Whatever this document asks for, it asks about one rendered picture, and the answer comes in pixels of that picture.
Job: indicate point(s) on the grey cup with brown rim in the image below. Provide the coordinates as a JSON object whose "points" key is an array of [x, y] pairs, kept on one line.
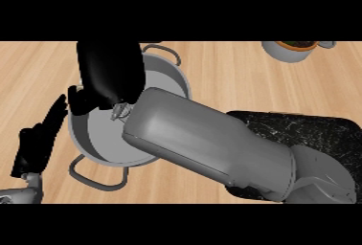
{"points": [[289, 53]]}

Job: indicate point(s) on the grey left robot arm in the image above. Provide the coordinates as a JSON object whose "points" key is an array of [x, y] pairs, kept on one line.
{"points": [[27, 192]]}

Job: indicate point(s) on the black speckled tray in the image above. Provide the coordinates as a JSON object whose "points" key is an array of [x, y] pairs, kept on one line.
{"points": [[306, 127]]}

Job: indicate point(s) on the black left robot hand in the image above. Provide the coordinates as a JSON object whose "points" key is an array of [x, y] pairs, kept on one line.
{"points": [[36, 150]]}

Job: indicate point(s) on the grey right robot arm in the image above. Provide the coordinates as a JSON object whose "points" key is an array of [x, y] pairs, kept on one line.
{"points": [[199, 137]]}

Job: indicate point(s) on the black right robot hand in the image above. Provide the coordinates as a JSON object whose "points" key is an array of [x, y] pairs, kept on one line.
{"points": [[111, 70]]}

